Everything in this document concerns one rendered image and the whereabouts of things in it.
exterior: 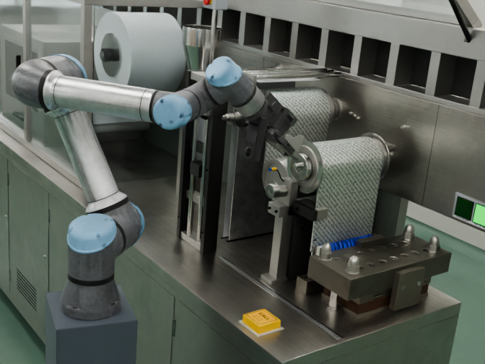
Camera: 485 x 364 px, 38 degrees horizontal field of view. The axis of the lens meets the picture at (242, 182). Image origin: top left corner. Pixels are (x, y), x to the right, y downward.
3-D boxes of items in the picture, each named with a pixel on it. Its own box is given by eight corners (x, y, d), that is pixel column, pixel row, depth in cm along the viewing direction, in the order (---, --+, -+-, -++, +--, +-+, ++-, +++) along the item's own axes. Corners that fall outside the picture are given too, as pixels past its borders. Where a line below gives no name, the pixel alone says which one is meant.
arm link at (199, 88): (159, 101, 168) (195, 80, 164) (177, 94, 179) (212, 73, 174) (175, 131, 169) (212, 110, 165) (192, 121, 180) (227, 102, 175)
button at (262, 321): (242, 322, 182) (242, 313, 181) (263, 316, 186) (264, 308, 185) (258, 335, 176) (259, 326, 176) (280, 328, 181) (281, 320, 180)
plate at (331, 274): (307, 276, 195) (309, 256, 193) (406, 250, 218) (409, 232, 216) (347, 301, 183) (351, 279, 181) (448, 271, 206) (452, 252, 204)
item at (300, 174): (286, 158, 198) (302, 149, 192) (292, 157, 199) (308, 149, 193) (294, 184, 197) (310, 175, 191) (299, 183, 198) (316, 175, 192)
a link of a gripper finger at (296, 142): (316, 147, 186) (294, 126, 181) (302, 165, 185) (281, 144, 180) (309, 145, 188) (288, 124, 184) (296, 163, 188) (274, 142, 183)
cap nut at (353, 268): (342, 270, 186) (344, 254, 185) (352, 267, 188) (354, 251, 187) (352, 275, 183) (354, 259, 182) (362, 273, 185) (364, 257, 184)
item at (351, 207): (309, 250, 199) (317, 188, 193) (369, 237, 212) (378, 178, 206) (310, 251, 198) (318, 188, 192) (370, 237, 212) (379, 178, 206)
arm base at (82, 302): (65, 323, 174) (65, 287, 171) (55, 295, 187) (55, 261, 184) (125, 316, 180) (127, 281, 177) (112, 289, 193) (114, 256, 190)
